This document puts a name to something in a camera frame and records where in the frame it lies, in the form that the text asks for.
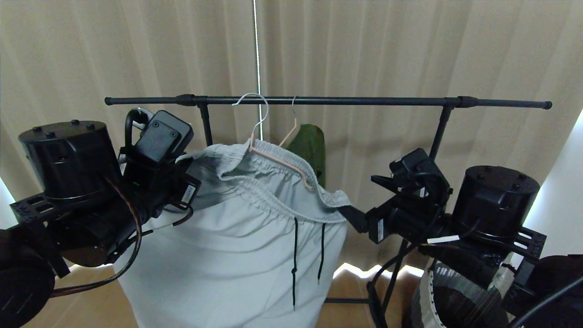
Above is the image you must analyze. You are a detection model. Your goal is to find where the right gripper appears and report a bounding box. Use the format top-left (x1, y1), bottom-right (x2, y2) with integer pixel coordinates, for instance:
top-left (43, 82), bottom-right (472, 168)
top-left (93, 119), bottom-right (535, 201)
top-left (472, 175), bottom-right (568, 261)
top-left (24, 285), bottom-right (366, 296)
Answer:
top-left (367, 200), bottom-right (452, 245)

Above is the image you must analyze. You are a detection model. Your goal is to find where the pale grey garment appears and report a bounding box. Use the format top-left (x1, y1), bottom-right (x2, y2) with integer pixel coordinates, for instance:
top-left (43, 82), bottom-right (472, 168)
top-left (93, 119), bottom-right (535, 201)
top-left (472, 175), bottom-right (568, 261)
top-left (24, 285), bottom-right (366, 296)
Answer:
top-left (112, 140), bottom-right (354, 328)

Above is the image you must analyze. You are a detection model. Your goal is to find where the green printed t-shirt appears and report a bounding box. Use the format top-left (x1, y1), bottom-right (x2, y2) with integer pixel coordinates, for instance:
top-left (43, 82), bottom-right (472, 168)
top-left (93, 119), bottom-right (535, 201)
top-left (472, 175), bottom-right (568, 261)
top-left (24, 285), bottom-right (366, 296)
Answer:
top-left (286, 124), bottom-right (327, 190)

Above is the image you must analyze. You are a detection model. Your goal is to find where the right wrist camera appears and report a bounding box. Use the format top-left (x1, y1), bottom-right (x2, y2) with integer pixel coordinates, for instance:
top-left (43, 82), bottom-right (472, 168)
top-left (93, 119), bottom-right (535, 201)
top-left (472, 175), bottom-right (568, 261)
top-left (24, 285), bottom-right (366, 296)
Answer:
top-left (370, 148), bottom-right (453, 204)

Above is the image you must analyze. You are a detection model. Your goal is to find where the black clothes rack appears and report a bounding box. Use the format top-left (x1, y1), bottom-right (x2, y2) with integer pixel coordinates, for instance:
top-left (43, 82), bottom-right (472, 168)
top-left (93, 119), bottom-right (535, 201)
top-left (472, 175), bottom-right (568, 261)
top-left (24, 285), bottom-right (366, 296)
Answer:
top-left (104, 94), bottom-right (553, 328)

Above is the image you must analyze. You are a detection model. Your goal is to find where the white laundry basket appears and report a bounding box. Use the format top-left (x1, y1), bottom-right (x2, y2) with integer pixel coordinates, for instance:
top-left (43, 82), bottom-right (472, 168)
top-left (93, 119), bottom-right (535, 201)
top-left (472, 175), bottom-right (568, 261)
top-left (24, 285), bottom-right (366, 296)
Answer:
top-left (407, 255), bottom-right (517, 328)

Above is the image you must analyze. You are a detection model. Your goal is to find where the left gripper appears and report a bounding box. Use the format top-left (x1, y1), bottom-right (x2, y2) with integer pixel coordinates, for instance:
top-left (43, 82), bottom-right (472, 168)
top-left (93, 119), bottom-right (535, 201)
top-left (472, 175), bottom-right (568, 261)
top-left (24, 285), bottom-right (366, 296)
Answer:
top-left (120, 155), bottom-right (202, 220)

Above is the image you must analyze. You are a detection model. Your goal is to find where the pink clothes hanger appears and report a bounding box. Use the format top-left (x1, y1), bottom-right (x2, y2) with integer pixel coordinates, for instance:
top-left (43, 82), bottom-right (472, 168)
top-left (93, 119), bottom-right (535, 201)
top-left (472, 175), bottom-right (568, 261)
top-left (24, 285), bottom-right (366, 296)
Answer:
top-left (231, 93), bottom-right (315, 191)
top-left (278, 97), bottom-right (300, 149)

